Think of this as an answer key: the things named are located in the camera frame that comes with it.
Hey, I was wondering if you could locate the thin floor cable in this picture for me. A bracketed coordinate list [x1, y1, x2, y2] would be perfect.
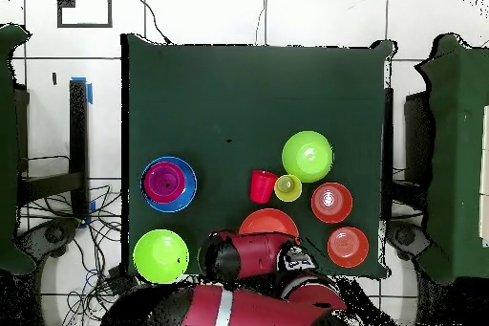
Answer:
[254, 0, 267, 46]

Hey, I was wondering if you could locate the pink bowl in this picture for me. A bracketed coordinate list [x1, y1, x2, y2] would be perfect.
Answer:
[141, 161, 188, 206]

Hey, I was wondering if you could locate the gray chair base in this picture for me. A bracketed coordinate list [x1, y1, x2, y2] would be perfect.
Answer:
[384, 220, 431, 262]

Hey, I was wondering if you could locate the green covered side table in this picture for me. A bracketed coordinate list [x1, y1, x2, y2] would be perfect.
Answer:
[415, 33, 489, 286]
[0, 22, 37, 275]

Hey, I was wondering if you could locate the bundle of floor cables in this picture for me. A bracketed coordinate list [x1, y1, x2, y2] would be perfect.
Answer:
[18, 184, 131, 326]

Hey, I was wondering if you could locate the blue bowl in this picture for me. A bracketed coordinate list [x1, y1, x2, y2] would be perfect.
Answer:
[139, 156, 199, 213]

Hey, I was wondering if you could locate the black floor cable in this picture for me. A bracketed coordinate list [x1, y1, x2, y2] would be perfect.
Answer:
[134, 0, 172, 45]

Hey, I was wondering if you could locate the dark green table cloth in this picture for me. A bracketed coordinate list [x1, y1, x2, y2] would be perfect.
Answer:
[120, 33, 394, 280]

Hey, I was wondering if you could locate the red cup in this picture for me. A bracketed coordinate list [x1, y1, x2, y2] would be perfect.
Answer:
[249, 169, 279, 206]

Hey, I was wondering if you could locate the black power box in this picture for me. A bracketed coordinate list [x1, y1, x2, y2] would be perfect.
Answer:
[106, 265, 138, 294]

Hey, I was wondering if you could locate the small orange bowl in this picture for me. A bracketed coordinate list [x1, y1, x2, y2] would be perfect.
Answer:
[327, 226, 371, 269]
[310, 182, 354, 225]

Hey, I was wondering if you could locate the green bowl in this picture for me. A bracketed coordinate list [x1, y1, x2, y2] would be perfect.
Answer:
[281, 129, 334, 185]
[132, 228, 191, 286]

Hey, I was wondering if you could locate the yellow cup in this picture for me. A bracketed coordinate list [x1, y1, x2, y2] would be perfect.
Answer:
[273, 173, 304, 204]

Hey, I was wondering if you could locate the black stool frame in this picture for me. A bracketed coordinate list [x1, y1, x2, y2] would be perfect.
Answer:
[14, 77, 91, 220]

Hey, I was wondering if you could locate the large orange bowl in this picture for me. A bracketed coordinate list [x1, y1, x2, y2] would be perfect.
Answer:
[238, 207, 300, 242]

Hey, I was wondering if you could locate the black chair base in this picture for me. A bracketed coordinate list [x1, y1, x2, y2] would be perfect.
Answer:
[14, 217, 81, 260]

